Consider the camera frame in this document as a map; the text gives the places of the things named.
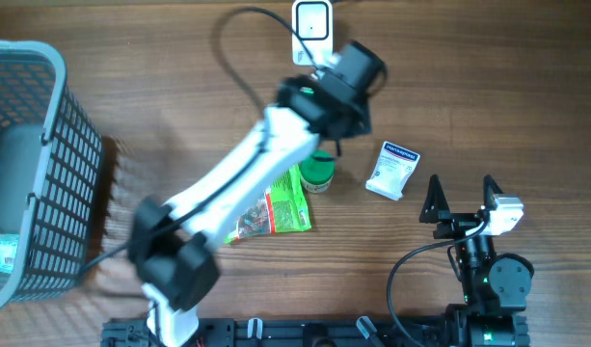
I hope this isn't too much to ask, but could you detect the grey plastic mesh basket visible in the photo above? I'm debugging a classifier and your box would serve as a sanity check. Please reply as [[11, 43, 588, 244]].
[[0, 40, 104, 310]]

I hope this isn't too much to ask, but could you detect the white Hansaplast plaster box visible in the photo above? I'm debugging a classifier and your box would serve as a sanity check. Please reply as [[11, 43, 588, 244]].
[[365, 141, 420, 200]]

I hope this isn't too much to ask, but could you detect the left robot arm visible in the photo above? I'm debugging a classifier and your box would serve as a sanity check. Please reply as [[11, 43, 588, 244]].
[[127, 40, 387, 346]]

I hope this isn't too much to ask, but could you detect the teal patterned pouch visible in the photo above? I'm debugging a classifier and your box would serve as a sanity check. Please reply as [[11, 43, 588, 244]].
[[0, 233, 19, 275]]

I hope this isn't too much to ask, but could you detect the green lid jar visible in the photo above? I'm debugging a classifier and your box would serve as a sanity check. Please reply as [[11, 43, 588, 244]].
[[300, 150, 335, 193]]

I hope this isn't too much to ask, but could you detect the white barcode scanner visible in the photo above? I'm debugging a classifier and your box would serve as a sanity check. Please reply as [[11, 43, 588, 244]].
[[291, 0, 334, 65]]

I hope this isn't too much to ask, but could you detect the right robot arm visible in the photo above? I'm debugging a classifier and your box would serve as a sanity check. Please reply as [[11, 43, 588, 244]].
[[419, 174, 534, 346]]

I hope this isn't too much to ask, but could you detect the green candy bag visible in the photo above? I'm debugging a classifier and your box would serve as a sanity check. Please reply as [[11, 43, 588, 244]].
[[226, 165, 311, 243]]

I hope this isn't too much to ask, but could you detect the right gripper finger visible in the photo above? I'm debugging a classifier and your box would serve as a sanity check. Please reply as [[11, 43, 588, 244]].
[[483, 174, 503, 209], [418, 174, 450, 224]]

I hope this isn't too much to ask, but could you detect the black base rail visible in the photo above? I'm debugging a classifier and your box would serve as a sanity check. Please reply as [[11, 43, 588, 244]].
[[100, 315, 530, 347]]

